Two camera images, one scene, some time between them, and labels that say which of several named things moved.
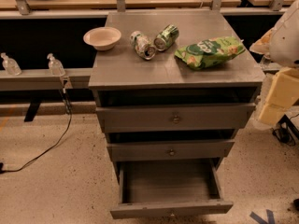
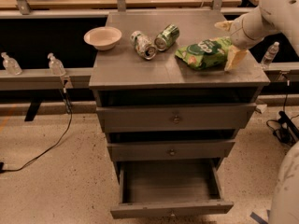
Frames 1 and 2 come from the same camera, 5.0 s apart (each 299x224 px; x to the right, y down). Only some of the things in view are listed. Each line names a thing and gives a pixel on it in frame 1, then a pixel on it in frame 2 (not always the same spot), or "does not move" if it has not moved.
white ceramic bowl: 103,38 does not move
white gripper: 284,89 → 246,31
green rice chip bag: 208,52 does not move
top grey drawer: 175,117 does not move
